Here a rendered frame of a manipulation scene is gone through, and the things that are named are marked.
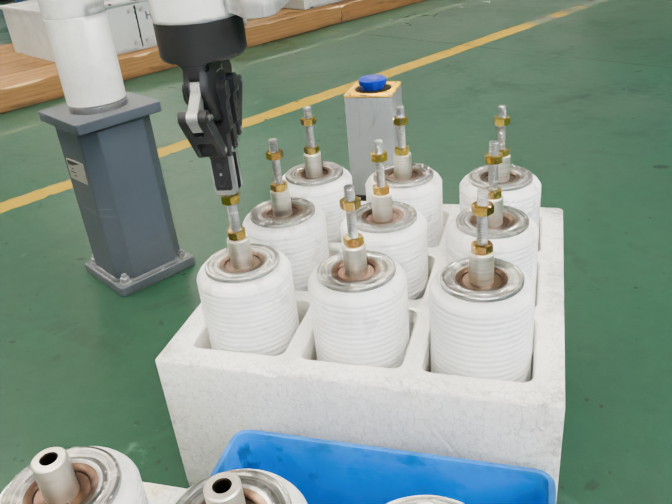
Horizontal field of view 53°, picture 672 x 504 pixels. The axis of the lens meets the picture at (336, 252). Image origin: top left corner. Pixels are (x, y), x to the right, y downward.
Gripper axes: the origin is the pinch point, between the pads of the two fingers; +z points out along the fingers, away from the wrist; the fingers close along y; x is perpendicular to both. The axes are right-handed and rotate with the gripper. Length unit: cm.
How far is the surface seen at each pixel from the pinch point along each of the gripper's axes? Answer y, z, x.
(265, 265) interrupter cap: 1.0, 9.7, 2.6
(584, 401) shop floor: -8, 35, 37
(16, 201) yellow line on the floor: -75, 35, -76
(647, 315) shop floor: -27, 35, 49
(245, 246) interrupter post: 0.7, 7.6, 0.8
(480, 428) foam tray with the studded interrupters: 11.7, 20.7, 22.8
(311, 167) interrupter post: -21.9, 8.7, 3.9
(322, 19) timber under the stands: -263, 33, -30
